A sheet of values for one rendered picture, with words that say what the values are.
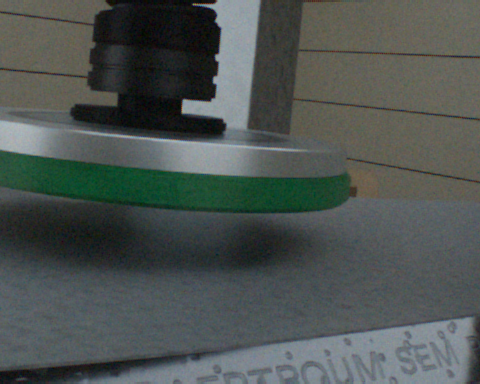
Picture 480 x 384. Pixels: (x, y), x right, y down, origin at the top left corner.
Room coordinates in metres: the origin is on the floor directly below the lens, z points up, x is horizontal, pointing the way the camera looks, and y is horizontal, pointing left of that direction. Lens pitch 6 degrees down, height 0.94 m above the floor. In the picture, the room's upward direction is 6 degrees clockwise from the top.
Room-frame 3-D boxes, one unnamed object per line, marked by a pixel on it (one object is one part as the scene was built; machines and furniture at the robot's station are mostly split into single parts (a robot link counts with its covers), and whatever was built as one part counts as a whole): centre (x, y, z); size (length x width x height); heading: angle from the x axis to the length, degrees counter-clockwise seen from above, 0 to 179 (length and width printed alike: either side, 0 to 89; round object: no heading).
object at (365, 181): (1.28, -0.30, 0.80); 0.20 x 0.10 x 0.05; 170
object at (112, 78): (0.40, 0.02, 0.94); 0.07 x 0.07 x 0.01
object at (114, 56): (0.40, 0.02, 0.95); 0.07 x 0.07 x 0.01
